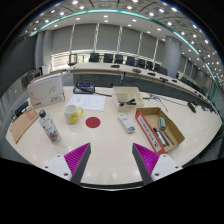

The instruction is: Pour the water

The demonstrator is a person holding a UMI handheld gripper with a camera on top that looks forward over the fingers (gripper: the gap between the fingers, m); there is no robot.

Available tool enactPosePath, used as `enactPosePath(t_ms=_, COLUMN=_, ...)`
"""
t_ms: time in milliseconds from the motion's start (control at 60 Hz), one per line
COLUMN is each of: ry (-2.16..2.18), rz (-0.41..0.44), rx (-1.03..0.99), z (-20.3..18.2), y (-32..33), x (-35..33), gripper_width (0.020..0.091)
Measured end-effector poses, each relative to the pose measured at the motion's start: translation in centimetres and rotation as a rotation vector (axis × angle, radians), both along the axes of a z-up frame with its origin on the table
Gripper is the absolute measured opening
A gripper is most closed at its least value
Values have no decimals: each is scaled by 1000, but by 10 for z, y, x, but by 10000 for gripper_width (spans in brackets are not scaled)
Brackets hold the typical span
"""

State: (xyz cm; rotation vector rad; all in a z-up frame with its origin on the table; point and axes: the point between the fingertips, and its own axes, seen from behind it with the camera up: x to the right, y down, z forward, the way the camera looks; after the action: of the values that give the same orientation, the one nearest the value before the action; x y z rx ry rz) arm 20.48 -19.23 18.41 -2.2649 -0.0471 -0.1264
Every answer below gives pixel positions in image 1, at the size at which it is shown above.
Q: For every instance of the white remote control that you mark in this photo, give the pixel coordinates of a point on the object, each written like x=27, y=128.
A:
x=127, y=123

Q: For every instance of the white printed paper sheet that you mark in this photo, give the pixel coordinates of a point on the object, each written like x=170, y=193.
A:
x=87, y=102

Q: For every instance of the black desk phone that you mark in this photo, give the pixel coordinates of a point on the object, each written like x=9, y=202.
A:
x=83, y=88

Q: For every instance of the open cardboard box red edge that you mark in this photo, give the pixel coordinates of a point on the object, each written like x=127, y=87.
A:
x=150, y=117

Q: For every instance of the clear bottle with white label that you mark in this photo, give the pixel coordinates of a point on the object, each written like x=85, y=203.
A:
x=50, y=129

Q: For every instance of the thin dark pen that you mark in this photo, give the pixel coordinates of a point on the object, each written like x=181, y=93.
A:
x=168, y=137

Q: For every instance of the ceiling lights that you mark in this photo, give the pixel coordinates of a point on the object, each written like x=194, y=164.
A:
x=151, y=14

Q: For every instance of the white and yellow mug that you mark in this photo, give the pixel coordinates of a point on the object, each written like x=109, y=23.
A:
x=71, y=115

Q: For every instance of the long curved conference desk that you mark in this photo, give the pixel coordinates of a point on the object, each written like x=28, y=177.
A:
x=100, y=67

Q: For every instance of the black power adapter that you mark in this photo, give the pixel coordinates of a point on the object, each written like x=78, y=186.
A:
x=21, y=108

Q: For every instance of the black desk microphone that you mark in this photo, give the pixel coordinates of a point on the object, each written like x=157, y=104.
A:
x=191, y=107

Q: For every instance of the black marker pen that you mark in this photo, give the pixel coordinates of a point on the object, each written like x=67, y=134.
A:
x=160, y=136

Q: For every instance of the large white cardboard box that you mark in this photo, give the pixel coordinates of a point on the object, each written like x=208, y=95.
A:
x=45, y=90

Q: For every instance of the brown paper envelope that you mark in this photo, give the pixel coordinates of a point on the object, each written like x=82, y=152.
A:
x=22, y=125

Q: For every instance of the flat round red coaster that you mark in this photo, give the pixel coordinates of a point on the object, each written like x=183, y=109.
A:
x=93, y=122

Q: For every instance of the white desk organizer box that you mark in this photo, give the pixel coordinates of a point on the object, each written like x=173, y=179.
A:
x=126, y=94

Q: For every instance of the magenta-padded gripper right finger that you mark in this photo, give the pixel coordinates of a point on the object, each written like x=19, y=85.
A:
x=147, y=159

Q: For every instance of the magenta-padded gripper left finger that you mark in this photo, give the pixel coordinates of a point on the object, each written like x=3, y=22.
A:
x=76, y=159

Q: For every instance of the black clip in organizer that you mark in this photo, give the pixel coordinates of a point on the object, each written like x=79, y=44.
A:
x=128, y=102

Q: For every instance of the row of black office chairs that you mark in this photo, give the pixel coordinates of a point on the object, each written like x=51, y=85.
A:
x=118, y=59

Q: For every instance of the grey-green eraser block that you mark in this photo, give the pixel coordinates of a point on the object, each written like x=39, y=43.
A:
x=162, y=123

